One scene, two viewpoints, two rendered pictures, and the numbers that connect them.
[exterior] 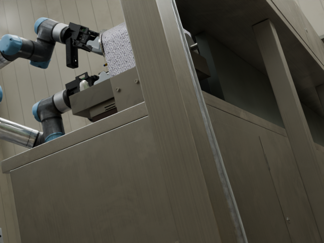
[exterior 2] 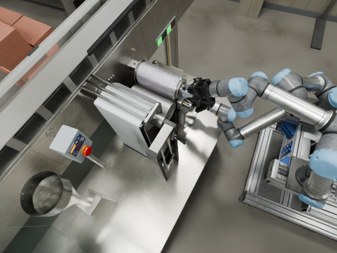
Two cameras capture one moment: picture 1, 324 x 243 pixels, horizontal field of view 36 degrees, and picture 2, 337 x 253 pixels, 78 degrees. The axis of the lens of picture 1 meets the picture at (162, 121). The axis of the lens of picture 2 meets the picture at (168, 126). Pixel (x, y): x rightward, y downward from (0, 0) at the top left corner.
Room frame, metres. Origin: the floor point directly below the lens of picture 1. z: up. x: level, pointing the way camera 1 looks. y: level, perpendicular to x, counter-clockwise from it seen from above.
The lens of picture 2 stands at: (2.28, 0.17, 2.19)
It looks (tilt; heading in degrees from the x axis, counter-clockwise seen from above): 66 degrees down; 193
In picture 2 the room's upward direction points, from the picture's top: 9 degrees counter-clockwise
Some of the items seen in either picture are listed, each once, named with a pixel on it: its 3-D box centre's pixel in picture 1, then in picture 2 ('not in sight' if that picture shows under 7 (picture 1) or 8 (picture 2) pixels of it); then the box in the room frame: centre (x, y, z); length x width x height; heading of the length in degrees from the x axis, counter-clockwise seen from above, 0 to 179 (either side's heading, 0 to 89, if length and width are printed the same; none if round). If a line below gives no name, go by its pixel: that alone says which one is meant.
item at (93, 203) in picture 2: not in sight; (87, 201); (2.25, -0.29, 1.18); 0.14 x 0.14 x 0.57
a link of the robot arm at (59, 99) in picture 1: (66, 101); (214, 107); (1.67, 0.31, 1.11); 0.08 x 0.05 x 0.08; 155
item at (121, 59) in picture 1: (140, 66); not in sight; (1.53, 0.03, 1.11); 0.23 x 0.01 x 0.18; 65
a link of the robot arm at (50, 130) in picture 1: (53, 135); (224, 122); (1.71, 0.39, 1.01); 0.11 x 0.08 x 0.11; 26
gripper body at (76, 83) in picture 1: (83, 90); (202, 101); (1.63, 0.24, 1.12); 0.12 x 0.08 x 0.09; 65
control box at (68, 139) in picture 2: not in sight; (75, 145); (2.12, -0.14, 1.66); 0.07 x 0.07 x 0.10; 76
